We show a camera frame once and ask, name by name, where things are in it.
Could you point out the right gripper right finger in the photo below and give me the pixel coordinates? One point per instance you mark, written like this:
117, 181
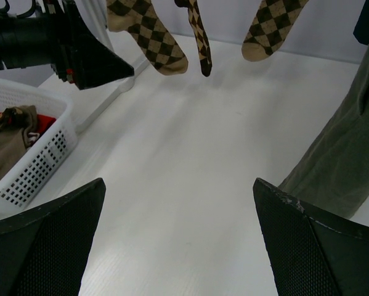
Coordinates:
311, 251

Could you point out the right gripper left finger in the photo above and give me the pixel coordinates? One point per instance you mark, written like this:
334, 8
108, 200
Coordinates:
44, 250

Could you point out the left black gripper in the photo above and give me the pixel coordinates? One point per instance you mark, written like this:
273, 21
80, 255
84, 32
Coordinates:
53, 33

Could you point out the brown yellow argyle sock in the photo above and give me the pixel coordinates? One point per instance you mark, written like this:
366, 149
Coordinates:
139, 19

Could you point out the brown tan argyle sock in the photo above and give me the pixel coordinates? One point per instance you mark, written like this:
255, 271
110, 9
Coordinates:
270, 27

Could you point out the pile of socks in basket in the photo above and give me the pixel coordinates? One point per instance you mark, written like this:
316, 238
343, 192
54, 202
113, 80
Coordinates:
20, 128

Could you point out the olive green hanging trousers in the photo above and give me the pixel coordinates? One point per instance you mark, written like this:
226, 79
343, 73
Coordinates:
333, 174

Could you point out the white plastic laundry basket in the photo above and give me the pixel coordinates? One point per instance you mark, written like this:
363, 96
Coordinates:
28, 176

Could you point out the dark brown argyle sock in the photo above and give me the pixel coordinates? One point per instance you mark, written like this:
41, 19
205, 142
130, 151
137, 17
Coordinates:
195, 21

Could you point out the teal green sock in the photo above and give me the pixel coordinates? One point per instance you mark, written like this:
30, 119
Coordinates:
361, 29

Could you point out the white clothes rack frame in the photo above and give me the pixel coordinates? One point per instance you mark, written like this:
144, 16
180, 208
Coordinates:
122, 64

